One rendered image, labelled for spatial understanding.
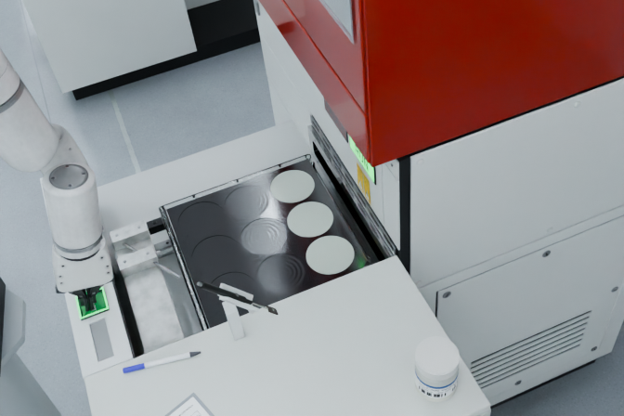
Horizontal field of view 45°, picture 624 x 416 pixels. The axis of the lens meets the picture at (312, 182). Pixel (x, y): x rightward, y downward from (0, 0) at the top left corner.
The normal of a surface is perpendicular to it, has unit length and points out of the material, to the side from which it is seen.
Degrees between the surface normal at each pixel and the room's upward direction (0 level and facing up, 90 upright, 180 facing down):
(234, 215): 0
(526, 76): 90
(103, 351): 0
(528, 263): 90
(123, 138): 0
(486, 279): 90
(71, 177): 12
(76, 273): 90
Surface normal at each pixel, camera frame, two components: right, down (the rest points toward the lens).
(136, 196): -0.09, -0.68
